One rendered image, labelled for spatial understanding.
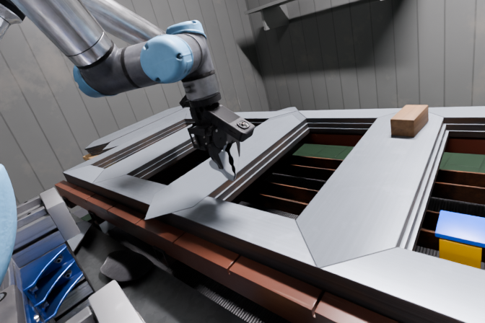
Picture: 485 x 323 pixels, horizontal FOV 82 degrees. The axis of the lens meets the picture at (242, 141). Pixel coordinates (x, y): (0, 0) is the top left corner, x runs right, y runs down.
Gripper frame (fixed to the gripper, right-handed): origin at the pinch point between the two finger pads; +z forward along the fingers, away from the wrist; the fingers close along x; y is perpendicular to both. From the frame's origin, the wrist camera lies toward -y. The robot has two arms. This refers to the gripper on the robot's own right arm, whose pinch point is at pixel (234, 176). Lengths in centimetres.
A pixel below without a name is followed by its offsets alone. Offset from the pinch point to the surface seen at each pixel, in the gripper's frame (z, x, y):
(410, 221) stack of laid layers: 7.6, -6.0, -35.7
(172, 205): 5.7, 9.8, 15.6
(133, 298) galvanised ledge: 24.7, 26.4, 21.3
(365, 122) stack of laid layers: 8, -53, -13
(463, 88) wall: 58, -258, -27
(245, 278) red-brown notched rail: 10.2, 16.3, -13.5
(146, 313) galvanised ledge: 24.7, 26.9, 14.1
